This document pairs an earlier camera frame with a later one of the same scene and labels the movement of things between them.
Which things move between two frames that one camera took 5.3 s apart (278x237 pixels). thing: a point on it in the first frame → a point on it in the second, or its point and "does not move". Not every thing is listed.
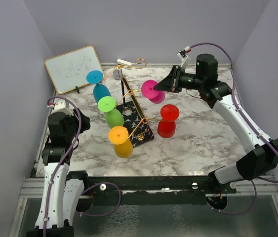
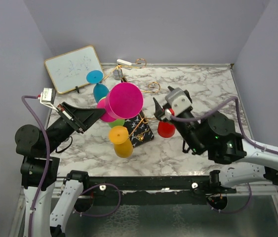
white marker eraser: x=124 y=62 does not move
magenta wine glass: x=147 y=90 → x=124 y=100
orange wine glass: x=123 y=146 does not move
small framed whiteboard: x=69 y=70 does not move
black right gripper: x=171 y=82 → x=160 y=112
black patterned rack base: x=135 y=121 does not move
